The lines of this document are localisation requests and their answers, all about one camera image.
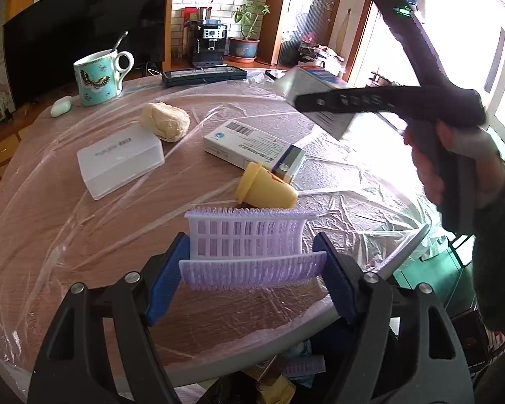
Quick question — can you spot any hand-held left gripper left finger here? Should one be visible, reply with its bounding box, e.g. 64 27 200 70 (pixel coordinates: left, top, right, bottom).
27 232 191 404

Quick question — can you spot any brown cardboard box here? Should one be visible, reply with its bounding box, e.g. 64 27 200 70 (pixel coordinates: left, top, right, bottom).
246 358 297 404

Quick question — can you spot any yellow plastic cup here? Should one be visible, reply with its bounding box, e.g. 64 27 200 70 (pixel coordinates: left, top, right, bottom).
235 161 299 209

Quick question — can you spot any teal butterfly mug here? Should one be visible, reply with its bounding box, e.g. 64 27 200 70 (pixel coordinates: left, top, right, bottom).
73 49 134 107

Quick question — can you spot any metal spoon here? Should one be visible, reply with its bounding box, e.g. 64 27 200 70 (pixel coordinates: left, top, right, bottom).
110 30 129 54

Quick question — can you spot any grey bag with black strap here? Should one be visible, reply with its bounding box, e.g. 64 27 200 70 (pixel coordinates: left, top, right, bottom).
299 41 342 67

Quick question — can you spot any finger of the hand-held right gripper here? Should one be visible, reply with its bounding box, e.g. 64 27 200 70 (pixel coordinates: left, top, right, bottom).
295 85 398 115

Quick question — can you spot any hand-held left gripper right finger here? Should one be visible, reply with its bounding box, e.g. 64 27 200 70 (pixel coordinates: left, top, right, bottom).
312 232 476 404

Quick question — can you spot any black coffee machine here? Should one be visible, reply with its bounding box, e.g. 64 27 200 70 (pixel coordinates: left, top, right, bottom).
192 20 229 66

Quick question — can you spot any beige dough ball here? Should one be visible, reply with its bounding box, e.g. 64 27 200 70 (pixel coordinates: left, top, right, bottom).
141 102 191 143

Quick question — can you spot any black flat screen television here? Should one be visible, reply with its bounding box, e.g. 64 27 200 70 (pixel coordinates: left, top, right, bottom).
2 0 171 108

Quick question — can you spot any translucent white plastic box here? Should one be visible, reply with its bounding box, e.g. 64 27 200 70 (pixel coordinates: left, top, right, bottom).
76 126 166 200

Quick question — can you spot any white medicine box blue label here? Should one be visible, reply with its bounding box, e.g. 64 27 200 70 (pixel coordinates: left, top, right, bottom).
203 120 307 183

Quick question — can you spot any person's right forearm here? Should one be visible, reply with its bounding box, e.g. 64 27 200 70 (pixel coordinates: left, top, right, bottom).
471 160 505 346

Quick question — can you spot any small purple plastic basket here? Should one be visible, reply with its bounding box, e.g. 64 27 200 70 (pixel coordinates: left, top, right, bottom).
283 354 326 378

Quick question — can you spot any white and blue medicine box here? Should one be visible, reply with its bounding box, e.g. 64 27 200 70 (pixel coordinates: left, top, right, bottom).
275 65 358 141

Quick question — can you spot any person's right hand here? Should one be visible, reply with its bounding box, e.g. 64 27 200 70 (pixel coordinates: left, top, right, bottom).
404 120 503 211

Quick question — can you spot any potted green plant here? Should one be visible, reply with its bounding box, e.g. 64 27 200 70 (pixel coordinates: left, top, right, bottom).
228 2 271 63

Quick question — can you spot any pale green earbuds case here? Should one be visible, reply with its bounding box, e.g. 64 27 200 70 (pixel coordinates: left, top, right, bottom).
50 95 73 117

